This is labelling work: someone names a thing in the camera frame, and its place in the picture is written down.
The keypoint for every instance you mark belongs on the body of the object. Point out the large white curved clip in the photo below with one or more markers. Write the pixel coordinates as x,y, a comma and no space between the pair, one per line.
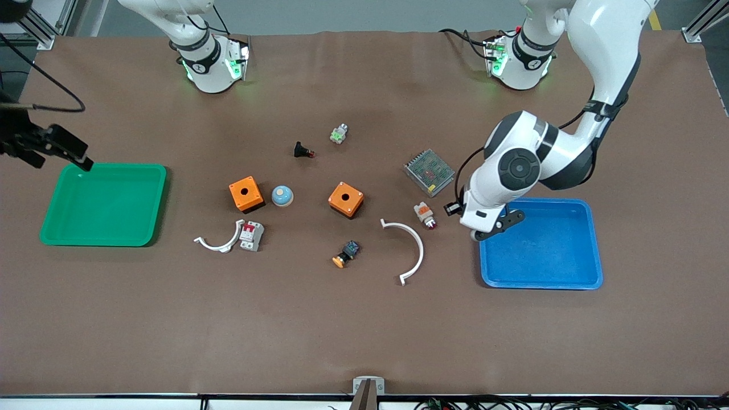
418,247

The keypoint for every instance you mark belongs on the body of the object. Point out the grey metal bracket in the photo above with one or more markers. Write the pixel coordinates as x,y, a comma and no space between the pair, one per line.
359,384

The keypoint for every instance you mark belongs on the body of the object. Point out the small white curved clip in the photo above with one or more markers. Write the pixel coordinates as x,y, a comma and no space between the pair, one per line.
225,246

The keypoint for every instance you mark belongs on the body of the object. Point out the aluminium frame profile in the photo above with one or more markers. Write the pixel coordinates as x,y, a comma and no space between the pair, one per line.
42,31
703,23

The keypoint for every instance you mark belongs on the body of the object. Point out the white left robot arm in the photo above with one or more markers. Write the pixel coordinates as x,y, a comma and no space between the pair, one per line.
512,171

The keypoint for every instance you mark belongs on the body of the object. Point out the metal mesh power supply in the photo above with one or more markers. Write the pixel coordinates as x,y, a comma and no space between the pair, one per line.
429,172

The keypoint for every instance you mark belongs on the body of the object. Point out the green plastic tray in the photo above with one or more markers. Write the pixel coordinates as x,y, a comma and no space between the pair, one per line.
102,205

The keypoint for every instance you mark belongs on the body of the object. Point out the black red push button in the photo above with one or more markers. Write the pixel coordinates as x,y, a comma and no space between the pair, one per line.
302,150

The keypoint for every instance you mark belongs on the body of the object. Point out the blue plastic tray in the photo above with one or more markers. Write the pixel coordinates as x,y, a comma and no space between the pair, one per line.
547,250

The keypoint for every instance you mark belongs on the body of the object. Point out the orange box with hole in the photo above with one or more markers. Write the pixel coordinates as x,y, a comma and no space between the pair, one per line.
246,193
345,199

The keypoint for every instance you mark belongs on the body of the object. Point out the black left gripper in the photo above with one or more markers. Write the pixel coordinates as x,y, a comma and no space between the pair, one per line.
453,210

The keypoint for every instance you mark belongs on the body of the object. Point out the small black capacitor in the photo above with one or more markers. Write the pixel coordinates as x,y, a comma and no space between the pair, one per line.
450,209

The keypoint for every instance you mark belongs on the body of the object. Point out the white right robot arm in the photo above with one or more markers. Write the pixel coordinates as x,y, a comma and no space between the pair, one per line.
205,62

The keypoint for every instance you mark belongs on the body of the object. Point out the orange capped black switch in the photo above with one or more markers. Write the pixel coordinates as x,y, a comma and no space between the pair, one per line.
346,253

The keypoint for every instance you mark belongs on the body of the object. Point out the brown table mat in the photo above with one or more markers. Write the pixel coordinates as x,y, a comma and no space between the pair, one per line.
364,324

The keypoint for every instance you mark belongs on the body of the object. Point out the white red circuit breaker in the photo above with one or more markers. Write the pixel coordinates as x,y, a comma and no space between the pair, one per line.
251,236

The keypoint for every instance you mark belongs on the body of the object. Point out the silver green push button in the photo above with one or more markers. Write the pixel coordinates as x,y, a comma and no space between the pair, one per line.
339,134

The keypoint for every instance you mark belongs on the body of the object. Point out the blue dome button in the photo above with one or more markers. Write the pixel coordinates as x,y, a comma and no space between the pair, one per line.
282,196

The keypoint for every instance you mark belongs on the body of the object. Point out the orange white indicator lamp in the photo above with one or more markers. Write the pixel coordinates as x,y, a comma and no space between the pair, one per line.
424,214

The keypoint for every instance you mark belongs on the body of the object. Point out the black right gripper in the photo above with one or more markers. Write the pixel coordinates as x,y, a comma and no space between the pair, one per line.
15,132

